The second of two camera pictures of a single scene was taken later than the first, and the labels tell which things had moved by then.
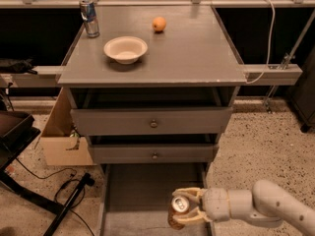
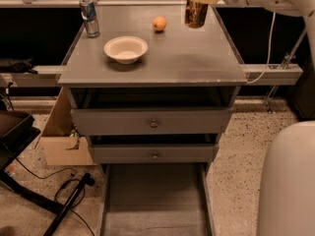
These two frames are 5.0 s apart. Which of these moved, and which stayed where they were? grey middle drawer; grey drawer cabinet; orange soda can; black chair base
Moved: orange soda can
Stayed: grey drawer cabinet; black chair base; grey middle drawer
